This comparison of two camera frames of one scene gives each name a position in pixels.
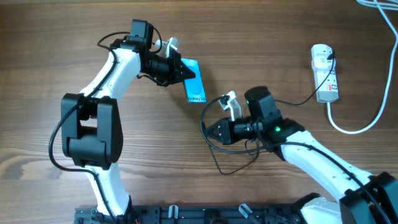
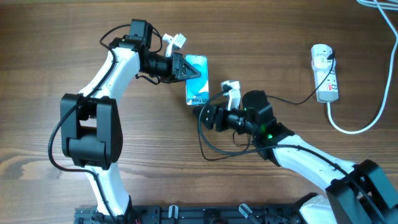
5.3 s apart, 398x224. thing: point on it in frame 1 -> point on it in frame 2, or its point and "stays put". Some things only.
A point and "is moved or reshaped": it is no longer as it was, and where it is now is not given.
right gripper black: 227,136 -> 221,112
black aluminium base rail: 195,214 stays put
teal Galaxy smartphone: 194,86 is moved or reshaped
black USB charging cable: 299,103 is moved or reshaped
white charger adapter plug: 320,61 stays put
